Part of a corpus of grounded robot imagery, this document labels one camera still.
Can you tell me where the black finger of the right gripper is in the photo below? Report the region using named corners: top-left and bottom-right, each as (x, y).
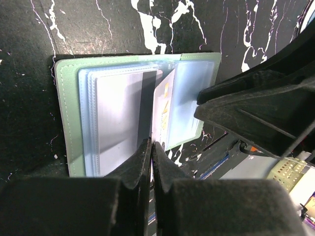
top-left (197, 27), bottom-right (315, 105)
top-left (194, 82), bottom-right (315, 159)

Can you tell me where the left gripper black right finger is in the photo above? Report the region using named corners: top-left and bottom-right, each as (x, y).
top-left (152, 143), bottom-right (305, 236)

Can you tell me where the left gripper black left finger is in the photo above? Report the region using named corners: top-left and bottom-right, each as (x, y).
top-left (0, 139), bottom-right (152, 236)

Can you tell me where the green card holder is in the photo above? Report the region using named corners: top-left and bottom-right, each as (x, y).
top-left (54, 53), bottom-right (221, 177)

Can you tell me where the white VIP credit card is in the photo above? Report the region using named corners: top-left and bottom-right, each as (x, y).
top-left (152, 69), bottom-right (175, 150)

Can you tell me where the white striped card in holder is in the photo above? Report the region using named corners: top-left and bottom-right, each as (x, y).
top-left (95, 70), bottom-right (162, 176)

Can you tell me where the white middle tray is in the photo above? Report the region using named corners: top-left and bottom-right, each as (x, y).
top-left (221, 155), bottom-right (279, 179)

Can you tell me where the orange file organizer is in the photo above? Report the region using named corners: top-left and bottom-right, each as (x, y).
top-left (266, 157), bottom-right (315, 193)

